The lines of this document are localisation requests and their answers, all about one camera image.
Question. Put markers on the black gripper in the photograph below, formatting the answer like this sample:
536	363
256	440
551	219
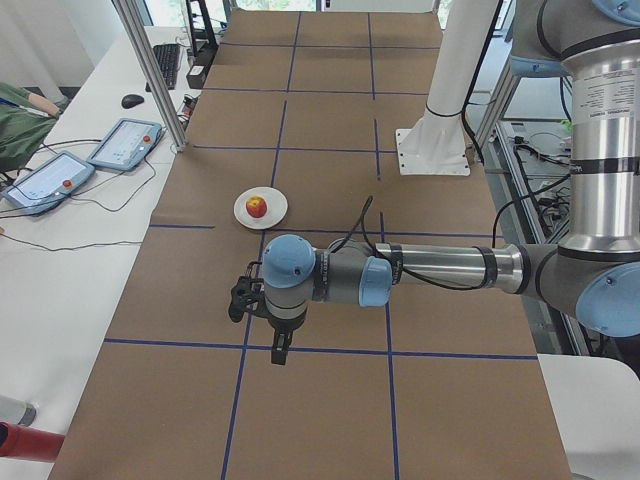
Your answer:
283	324

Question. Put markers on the person in green shirt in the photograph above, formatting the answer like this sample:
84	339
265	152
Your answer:
26	120

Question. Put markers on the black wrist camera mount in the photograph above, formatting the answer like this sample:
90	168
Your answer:
247	296

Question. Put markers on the black keyboard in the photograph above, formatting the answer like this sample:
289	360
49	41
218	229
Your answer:
168	59

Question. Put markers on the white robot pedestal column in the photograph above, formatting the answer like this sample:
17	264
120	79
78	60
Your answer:
436	145

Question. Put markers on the black computer mouse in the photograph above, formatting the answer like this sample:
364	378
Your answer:
131	100

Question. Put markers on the aluminium frame post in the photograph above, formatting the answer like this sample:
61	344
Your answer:
132	22

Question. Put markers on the white plate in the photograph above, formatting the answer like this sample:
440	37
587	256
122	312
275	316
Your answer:
277	208

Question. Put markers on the red cylinder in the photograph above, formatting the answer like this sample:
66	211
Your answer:
26	443

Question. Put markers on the teach pendant near post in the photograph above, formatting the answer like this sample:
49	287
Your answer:
126	145

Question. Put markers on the red yellow apple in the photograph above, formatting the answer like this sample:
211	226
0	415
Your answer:
256	207

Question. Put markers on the teach pendant far from post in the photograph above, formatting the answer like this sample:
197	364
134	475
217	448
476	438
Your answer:
48	185

